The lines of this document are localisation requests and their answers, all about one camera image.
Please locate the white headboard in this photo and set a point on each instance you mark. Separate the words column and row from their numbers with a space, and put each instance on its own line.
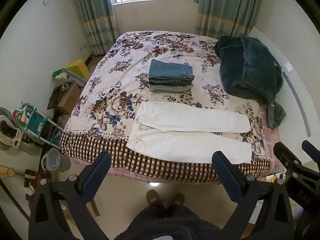
column 301, row 121

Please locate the left brown slipper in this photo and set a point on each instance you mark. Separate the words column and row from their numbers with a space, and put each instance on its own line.
column 152, row 197

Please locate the folded blue jeans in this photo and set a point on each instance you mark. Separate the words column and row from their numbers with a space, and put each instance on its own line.
column 170, row 74

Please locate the white electric fan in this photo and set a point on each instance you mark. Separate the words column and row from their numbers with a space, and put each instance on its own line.
column 12, row 136

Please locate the teal shelf rack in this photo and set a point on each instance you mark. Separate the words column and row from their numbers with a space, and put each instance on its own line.
column 34, row 122

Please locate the brown slipper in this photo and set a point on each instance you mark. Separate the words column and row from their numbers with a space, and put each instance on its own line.
column 178, row 199
column 152, row 197

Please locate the white pants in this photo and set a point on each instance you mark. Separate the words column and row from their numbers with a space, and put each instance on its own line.
column 185, row 134

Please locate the green curtain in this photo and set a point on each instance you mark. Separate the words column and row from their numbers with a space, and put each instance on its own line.
column 225, row 17
column 99, row 24

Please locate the right green curtain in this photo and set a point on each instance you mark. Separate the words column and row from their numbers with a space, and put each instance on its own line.
column 225, row 17

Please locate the green plastic basket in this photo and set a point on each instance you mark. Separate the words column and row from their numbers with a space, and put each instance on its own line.
column 63, row 76

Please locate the left green curtain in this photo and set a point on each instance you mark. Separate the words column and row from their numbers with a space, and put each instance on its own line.
column 99, row 24

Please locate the folded grey garment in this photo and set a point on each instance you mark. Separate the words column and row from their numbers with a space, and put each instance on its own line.
column 170, row 89

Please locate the brown cardboard box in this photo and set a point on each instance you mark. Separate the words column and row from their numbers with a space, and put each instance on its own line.
column 69, row 99

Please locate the grey trash bin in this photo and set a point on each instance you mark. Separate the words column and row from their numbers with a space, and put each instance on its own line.
column 54, row 160

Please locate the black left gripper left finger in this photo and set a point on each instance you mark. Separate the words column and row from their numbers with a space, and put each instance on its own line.
column 47, row 220

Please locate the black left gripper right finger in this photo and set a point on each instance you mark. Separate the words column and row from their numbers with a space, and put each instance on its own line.
column 275, row 220

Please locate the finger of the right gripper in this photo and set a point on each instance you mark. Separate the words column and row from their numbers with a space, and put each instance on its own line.
column 290, row 162
column 311, row 151

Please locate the right brown slipper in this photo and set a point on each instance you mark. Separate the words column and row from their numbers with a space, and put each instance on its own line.
column 178, row 199

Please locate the dark green quilt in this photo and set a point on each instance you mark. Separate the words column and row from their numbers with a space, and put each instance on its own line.
column 248, row 70

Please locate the yellow box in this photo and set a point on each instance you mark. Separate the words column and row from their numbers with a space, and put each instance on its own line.
column 79, row 68

